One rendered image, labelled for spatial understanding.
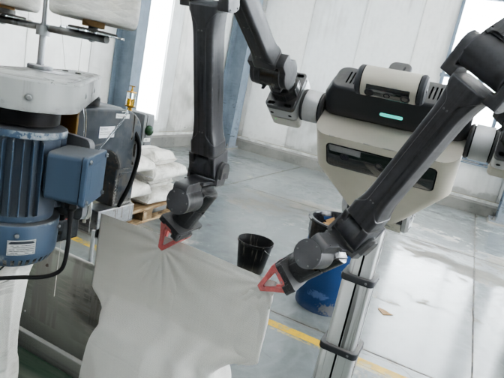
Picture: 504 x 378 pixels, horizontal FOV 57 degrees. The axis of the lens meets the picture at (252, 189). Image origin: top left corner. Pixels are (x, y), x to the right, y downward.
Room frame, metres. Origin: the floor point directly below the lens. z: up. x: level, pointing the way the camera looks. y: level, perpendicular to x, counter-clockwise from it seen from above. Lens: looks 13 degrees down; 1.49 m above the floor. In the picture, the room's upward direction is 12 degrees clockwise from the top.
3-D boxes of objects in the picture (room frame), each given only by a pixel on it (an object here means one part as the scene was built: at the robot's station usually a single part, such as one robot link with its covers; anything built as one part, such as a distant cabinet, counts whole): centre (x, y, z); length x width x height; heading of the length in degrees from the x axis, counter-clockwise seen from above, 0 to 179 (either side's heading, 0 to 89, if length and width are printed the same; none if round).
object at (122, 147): (1.25, 0.52, 1.21); 0.30 x 0.25 x 0.30; 67
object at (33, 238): (0.80, 0.42, 1.21); 0.15 x 0.15 x 0.25
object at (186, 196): (0.99, 0.12, 1.24); 0.11 x 0.09 x 0.12; 156
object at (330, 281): (3.19, -0.67, 0.32); 0.51 x 0.48 x 0.65; 157
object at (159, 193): (4.52, 0.98, 0.20); 0.67 x 0.43 x 0.15; 157
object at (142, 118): (1.34, 0.36, 1.28); 0.08 x 0.05 x 0.09; 67
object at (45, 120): (0.80, 0.42, 1.35); 0.12 x 0.12 x 0.04
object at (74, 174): (0.81, 0.31, 1.25); 0.10 x 0.08 x 0.12; 2
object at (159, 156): (4.62, 1.18, 0.56); 0.67 x 0.43 x 0.15; 67
